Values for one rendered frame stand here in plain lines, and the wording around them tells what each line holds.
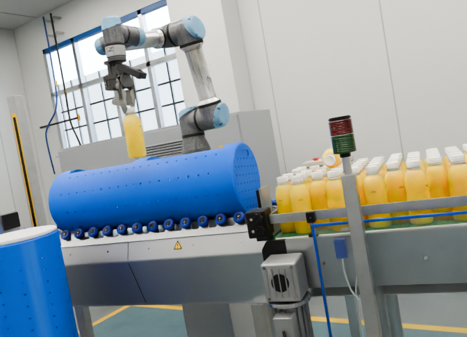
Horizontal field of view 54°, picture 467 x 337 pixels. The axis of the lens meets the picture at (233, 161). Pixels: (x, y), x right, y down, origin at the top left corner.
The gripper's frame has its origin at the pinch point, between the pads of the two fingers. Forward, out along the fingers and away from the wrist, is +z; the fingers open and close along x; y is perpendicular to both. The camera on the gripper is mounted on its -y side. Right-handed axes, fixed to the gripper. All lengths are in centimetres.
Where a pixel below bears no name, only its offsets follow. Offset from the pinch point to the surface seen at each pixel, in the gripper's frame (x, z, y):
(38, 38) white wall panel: -352, -160, 390
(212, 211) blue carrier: -5.6, 42.5, -25.4
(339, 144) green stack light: 21, 22, -81
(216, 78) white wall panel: -274, -43, 89
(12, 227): -12, 44, 89
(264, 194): -15, 39, -44
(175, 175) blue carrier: -2.8, 27.2, -13.7
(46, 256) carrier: 27, 48, 26
